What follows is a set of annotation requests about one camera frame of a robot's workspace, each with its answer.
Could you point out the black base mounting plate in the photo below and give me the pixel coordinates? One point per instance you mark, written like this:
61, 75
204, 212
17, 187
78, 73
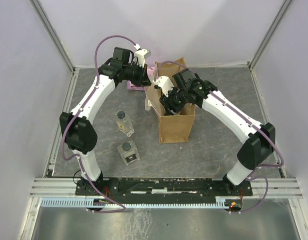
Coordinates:
170, 190

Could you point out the aluminium frame post left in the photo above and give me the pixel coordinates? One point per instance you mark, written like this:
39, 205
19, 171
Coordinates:
38, 8

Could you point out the aluminium frame rail front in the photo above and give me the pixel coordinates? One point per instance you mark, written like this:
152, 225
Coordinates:
273, 188

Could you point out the square glass bottle front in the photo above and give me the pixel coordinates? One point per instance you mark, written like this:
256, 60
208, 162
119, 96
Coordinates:
128, 152

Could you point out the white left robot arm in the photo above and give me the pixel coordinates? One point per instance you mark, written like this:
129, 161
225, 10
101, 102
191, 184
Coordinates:
77, 130

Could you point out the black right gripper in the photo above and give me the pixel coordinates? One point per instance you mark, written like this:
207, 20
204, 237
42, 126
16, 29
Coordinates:
167, 101

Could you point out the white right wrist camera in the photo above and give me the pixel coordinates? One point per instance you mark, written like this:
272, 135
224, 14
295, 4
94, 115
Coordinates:
165, 84

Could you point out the beige canvas tote bag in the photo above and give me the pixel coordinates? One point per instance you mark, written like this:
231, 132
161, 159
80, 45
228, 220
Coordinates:
173, 128

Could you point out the square glass bottle black label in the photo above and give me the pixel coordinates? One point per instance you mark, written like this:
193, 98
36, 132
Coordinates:
170, 112

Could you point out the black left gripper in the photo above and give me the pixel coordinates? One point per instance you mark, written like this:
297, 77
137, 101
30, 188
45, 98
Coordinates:
143, 79

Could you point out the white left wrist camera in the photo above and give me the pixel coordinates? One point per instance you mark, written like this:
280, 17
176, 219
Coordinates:
141, 55

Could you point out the square glass bottle yellow label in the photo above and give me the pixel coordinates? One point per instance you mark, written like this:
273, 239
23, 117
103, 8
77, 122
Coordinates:
124, 123

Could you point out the aluminium frame post right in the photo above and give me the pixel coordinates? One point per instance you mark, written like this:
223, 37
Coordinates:
270, 33

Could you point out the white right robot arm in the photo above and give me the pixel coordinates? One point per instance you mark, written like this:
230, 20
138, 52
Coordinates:
257, 139

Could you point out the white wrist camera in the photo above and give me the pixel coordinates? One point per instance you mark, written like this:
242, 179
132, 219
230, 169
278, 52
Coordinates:
165, 84
141, 55

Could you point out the aluminium frame post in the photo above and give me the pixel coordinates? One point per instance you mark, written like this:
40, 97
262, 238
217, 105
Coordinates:
270, 33
38, 8

